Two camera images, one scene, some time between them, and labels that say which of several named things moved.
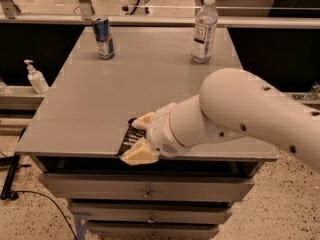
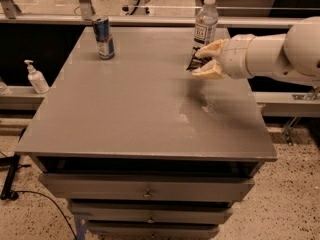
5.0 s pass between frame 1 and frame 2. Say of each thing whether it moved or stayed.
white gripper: moved
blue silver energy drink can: stayed
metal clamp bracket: stayed
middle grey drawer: stayed
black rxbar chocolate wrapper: moved
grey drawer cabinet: stayed
